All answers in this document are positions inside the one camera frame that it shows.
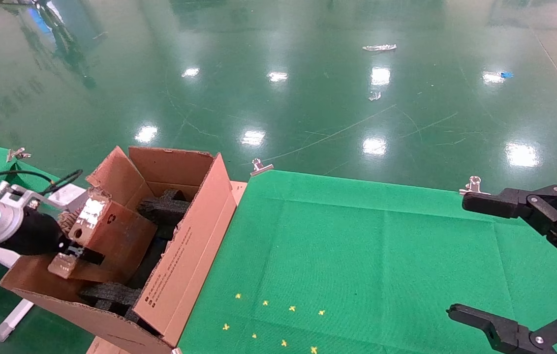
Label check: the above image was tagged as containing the black cable with yellow tag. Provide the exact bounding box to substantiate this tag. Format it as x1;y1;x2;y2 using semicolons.
0;170;58;195

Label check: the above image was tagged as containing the thick black cable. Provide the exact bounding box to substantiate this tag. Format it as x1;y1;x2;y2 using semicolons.
40;170;84;196

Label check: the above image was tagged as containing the white tube table frame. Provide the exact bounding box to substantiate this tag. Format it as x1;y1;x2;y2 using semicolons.
0;241;33;343

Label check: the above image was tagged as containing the large green table cloth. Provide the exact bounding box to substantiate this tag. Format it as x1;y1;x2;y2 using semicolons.
178;170;557;354

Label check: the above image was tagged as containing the silver camera mount bracket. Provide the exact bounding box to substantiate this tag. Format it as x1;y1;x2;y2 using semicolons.
0;181;62;209

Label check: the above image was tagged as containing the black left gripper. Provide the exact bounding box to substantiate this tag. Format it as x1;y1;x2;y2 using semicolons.
5;210;105;265

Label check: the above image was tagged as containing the large open cardboard carton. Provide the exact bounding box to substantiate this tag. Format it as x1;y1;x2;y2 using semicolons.
0;146;248;354

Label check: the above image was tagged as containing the small brown cardboard box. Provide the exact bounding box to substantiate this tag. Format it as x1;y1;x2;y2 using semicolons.
47;189;158;283

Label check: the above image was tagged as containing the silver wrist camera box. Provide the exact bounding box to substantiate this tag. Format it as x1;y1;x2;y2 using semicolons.
47;184;87;207

